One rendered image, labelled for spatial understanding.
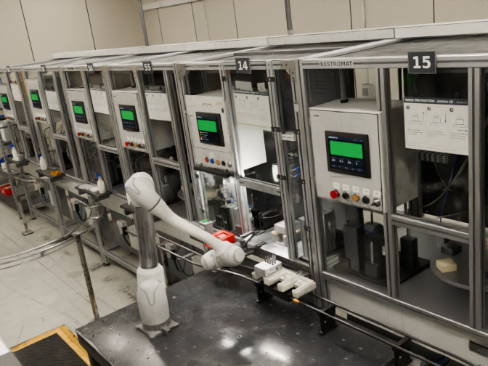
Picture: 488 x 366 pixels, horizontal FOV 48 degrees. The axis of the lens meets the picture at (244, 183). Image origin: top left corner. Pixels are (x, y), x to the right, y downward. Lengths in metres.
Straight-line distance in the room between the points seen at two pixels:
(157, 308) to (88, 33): 8.19
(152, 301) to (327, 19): 5.19
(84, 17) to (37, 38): 0.97
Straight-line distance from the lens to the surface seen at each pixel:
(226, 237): 3.42
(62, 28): 10.56
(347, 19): 7.20
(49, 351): 4.61
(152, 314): 3.05
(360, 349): 2.78
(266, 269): 3.03
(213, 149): 3.40
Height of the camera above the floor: 2.27
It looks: 17 degrees down
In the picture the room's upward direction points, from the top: 8 degrees counter-clockwise
